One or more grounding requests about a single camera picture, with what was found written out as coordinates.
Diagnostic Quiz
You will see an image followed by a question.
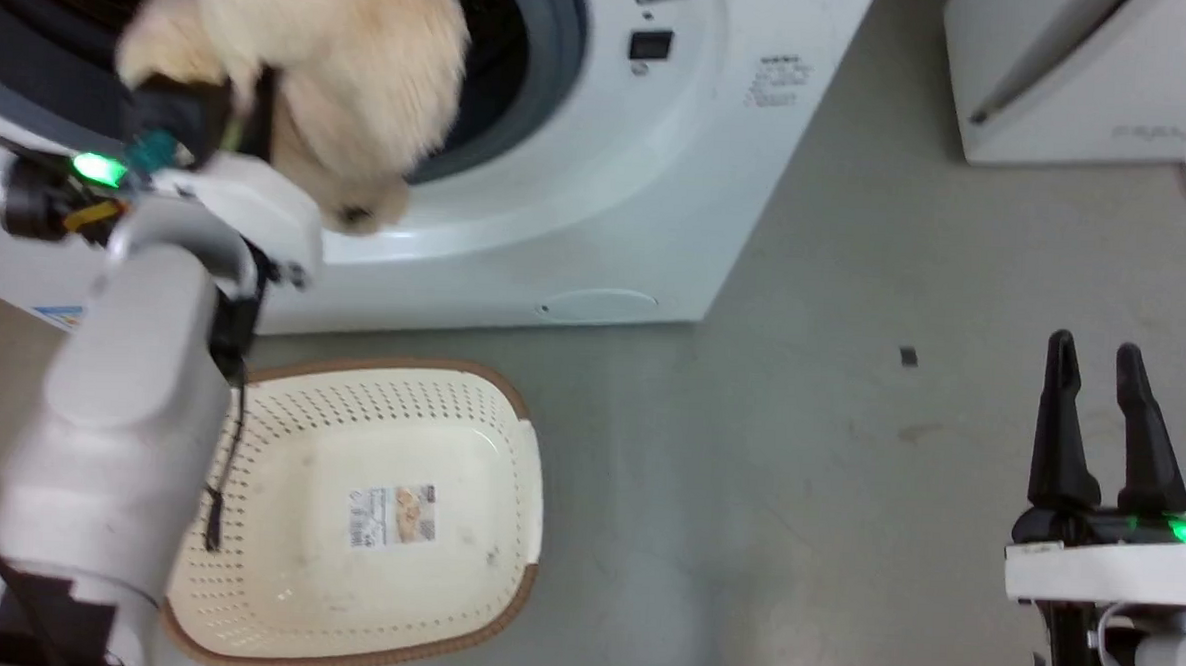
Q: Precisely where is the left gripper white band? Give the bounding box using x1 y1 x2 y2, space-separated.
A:
0 52 331 292

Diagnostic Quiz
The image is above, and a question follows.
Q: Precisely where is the grey text warning label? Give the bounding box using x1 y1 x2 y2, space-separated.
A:
742 51 815 111

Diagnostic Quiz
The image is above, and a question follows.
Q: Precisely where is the cream perforated laundry basket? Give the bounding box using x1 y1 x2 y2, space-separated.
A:
158 347 551 666

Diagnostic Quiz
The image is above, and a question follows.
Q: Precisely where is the printed label sticker in basket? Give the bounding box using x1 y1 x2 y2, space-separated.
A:
346 481 439 552

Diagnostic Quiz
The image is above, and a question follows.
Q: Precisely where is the grey washing machine door gasket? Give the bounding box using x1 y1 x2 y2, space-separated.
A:
0 0 591 195

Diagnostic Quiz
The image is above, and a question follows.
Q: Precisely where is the black washing machine display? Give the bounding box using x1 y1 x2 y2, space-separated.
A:
628 28 675 63

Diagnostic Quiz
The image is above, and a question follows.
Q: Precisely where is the cream plush toy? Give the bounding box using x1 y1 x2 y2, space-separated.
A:
107 0 473 240

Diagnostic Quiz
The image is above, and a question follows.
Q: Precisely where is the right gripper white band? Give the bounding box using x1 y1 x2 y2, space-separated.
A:
1002 327 1186 610

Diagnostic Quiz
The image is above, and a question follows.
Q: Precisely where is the white box appliance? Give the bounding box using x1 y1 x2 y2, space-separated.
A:
937 0 1186 176

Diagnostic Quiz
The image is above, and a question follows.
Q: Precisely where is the white front-load washing machine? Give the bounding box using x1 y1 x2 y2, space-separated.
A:
0 0 881 366

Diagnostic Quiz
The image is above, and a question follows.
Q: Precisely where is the oval filter cover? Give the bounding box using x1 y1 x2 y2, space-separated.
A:
537 285 662 327

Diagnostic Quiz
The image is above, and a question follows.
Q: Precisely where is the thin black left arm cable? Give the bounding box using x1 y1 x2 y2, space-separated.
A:
198 286 258 556

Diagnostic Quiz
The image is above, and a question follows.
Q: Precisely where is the blue energy sticker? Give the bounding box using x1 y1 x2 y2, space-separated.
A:
33 303 87 333

